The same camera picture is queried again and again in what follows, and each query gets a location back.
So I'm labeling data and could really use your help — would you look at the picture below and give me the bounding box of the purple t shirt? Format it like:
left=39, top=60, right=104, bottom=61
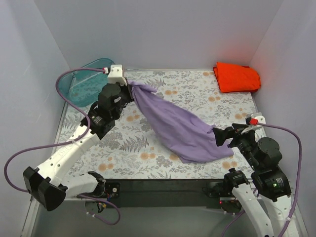
left=128, top=80, right=234, bottom=163

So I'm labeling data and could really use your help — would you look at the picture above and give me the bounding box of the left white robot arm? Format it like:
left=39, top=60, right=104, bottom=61
left=23, top=83, right=133, bottom=211

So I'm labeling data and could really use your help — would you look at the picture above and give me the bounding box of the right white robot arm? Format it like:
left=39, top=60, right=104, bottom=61
left=213, top=123, right=298, bottom=237

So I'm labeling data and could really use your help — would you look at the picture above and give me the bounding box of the teal transparent plastic bin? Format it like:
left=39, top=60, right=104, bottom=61
left=55, top=58, right=114, bottom=108

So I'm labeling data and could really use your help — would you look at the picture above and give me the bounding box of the floral patterned table mat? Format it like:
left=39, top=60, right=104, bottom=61
left=66, top=71, right=256, bottom=179

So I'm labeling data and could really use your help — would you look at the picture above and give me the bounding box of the folded orange t shirt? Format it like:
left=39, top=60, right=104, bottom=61
left=213, top=62, right=261, bottom=93

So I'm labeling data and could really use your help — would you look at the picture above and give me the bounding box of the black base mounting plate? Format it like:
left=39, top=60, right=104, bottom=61
left=99, top=179, right=241, bottom=213

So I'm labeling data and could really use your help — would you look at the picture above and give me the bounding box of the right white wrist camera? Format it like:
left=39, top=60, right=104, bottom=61
left=241, top=112, right=266, bottom=134

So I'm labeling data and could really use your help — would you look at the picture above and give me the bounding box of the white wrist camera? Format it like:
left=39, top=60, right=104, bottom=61
left=102, top=64, right=127, bottom=86
left=241, top=112, right=266, bottom=134

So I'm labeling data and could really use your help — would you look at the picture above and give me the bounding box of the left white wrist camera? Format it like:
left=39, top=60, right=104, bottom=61
left=102, top=64, right=127, bottom=86

